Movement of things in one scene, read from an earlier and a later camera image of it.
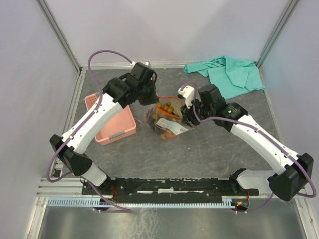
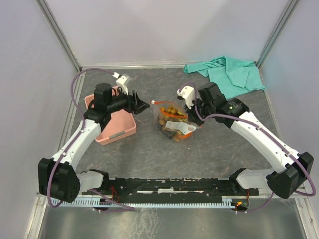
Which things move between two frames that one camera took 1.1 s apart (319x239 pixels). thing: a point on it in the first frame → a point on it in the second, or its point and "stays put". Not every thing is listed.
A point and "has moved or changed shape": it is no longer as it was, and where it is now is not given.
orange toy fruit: x=168 y=134 → x=182 y=136
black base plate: x=105 y=191 stays put
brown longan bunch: x=166 y=106 → x=165 y=114
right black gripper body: x=204 y=111 stays put
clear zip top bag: x=165 y=119 has moved or changed shape
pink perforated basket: x=120 y=126 stays put
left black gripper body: x=148 y=94 → x=122 y=101
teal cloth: x=229 y=76 stays put
